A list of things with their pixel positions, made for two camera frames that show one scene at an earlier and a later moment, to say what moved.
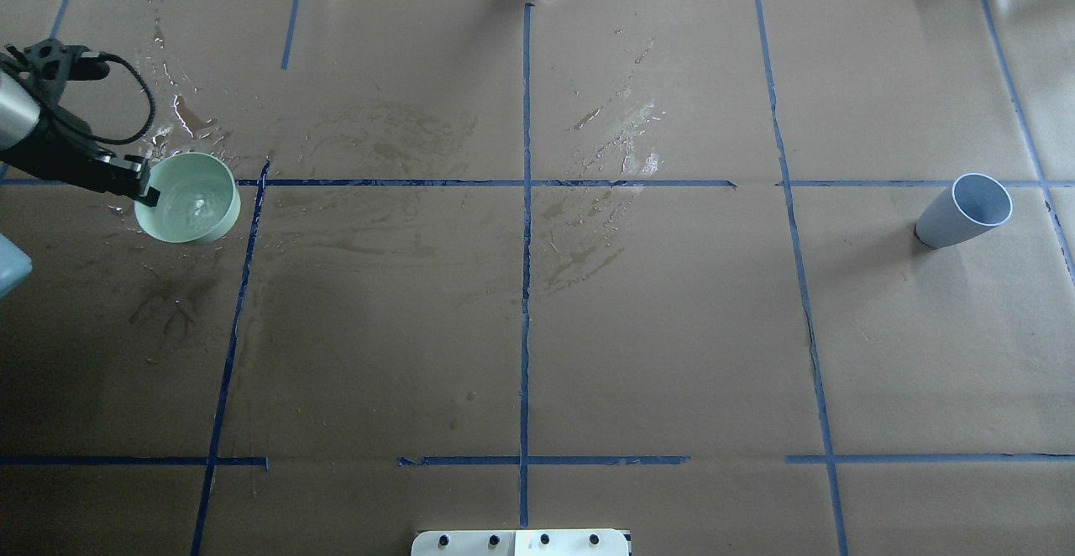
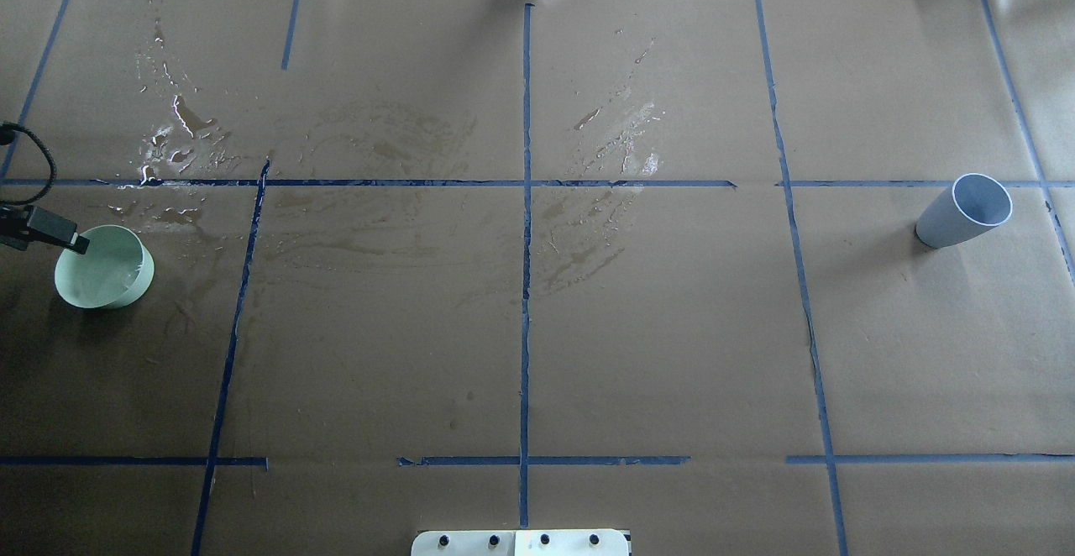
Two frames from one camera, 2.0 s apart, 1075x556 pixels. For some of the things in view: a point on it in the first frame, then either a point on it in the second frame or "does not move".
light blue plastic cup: (972, 205) does not move
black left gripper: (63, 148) -> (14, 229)
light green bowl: (199, 199) -> (116, 269)
